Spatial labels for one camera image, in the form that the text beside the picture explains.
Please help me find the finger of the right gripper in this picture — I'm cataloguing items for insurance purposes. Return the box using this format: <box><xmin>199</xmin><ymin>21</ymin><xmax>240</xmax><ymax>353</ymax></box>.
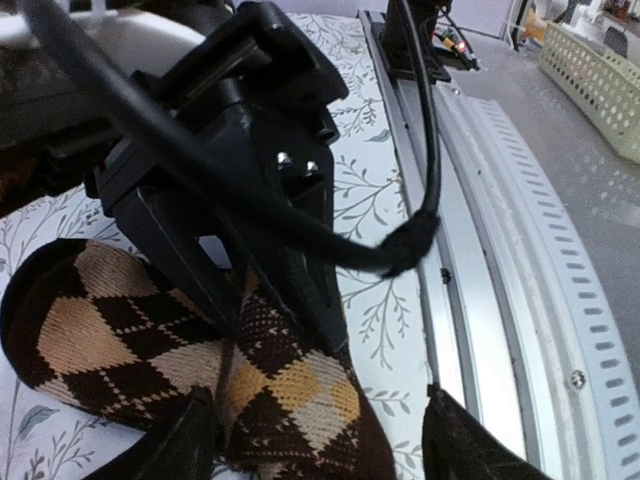
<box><xmin>107</xmin><ymin>186</ymin><xmax>240</xmax><ymax>335</ymax></box>

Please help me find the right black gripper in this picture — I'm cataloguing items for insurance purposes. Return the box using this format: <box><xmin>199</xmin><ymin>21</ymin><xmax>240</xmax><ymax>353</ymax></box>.
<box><xmin>84</xmin><ymin>0</ymin><xmax>351</xmax><ymax>356</ymax></box>

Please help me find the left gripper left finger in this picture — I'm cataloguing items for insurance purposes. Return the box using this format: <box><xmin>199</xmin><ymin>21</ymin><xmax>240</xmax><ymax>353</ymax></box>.
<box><xmin>88</xmin><ymin>387</ymin><xmax>217</xmax><ymax>480</ymax></box>

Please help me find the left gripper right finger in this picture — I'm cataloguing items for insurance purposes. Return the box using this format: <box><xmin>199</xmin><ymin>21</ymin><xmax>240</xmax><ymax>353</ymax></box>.
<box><xmin>422</xmin><ymin>384</ymin><xmax>547</xmax><ymax>480</ymax></box>

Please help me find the brown argyle sock pair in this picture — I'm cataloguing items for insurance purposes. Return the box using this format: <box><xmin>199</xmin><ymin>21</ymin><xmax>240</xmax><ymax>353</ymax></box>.
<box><xmin>1</xmin><ymin>239</ymin><xmax>396</xmax><ymax>479</ymax></box>

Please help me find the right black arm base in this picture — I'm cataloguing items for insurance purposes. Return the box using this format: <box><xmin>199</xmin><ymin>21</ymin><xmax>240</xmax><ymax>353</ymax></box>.
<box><xmin>375</xmin><ymin>1</ymin><xmax>480</xmax><ymax>84</ymax></box>

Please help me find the floral white tablecloth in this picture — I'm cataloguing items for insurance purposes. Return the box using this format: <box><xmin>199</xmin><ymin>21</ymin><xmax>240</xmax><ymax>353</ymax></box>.
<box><xmin>1</xmin><ymin>13</ymin><xmax>431</xmax><ymax>479</ymax></box>

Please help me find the pale green perforated basket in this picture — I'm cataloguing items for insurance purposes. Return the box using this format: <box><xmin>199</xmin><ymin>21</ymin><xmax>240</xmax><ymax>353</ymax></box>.
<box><xmin>539</xmin><ymin>24</ymin><xmax>639</xmax><ymax>163</ymax></box>

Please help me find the aluminium front rail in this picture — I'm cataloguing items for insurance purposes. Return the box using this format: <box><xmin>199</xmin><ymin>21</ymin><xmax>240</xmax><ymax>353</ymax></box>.
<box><xmin>357</xmin><ymin>9</ymin><xmax>640</xmax><ymax>480</ymax></box>

